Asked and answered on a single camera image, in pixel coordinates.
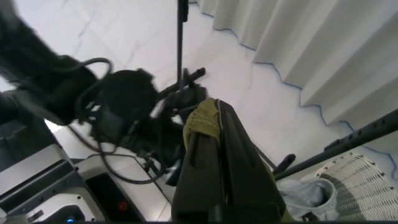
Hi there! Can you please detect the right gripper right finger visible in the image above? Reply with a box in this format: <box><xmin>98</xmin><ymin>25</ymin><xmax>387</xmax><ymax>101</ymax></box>
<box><xmin>216</xmin><ymin>98</ymin><xmax>287</xmax><ymax>222</ymax></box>

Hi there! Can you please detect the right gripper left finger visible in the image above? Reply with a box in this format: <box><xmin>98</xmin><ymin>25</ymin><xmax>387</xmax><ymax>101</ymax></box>
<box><xmin>171</xmin><ymin>130</ymin><xmax>226</xmax><ymax>222</ymax></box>

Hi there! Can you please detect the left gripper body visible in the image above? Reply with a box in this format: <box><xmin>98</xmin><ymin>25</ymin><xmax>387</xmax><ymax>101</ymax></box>
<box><xmin>133</xmin><ymin>85</ymin><xmax>209</xmax><ymax>175</ymax></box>

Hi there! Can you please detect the green long-sleeved shirt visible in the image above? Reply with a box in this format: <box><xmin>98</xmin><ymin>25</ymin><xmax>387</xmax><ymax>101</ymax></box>
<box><xmin>182</xmin><ymin>97</ymin><xmax>296</xmax><ymax>222</ymax></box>

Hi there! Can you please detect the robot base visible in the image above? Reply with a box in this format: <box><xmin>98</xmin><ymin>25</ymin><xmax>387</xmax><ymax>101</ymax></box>
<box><xmin>0</xmin><ymin>93</ymin><xmax>175</xmax><ymax>224</ymax></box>

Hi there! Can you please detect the white laundry basket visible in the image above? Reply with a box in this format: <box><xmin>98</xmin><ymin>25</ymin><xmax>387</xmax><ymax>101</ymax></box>
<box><xmin>297</xmin><ymin>152</ymin><xmax>398</xmax><ymax>222</ymax></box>

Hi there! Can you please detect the black clothes rack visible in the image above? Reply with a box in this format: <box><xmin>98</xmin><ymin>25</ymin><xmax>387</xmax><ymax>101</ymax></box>
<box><xmin>157</xmin><ymin>0</ymin><xmax>398</xmax><ymax>182</ymax></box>

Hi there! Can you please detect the white curtain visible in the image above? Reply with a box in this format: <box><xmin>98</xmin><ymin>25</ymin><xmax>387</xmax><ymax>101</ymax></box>
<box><xmin>195</xmin><ymin>0</ymin><xmax>398</xmax><ymax>180</ymax></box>

